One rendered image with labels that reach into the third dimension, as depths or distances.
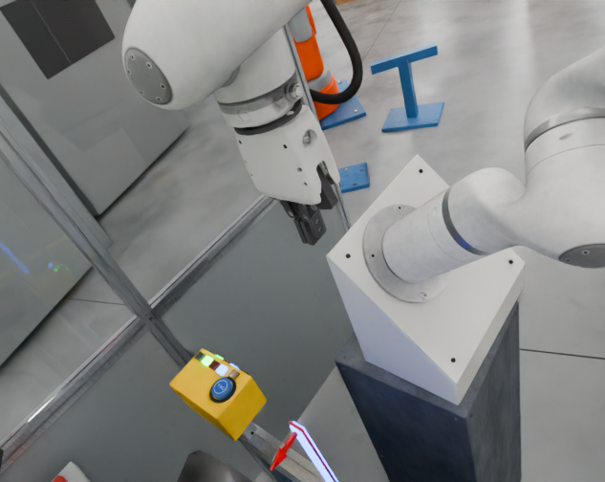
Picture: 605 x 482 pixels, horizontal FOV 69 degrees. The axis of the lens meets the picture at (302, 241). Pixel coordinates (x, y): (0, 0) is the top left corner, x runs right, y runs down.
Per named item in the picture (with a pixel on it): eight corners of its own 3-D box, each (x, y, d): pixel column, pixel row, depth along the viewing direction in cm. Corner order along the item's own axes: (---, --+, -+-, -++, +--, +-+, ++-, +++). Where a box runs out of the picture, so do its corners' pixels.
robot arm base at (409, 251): (388, 187, 87) (448, 138, 70) (462, 245, 89) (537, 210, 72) (344, 261, 78) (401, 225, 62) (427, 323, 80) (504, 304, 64)
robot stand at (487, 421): (438, 437, 171) (395, 269, 115) (521, 477, 152) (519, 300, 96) (402, 512, 156) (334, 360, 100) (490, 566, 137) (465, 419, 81)
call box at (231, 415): (190, 409, 97) (166, 383, 91) (222, 373, 102) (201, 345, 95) (239, 446, 87) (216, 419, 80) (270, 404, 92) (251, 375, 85)
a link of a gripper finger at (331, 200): (350, 190, 47) (328, 210, 52) (297, 139, 46) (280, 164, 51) (344, 197, 46) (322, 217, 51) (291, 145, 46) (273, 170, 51)
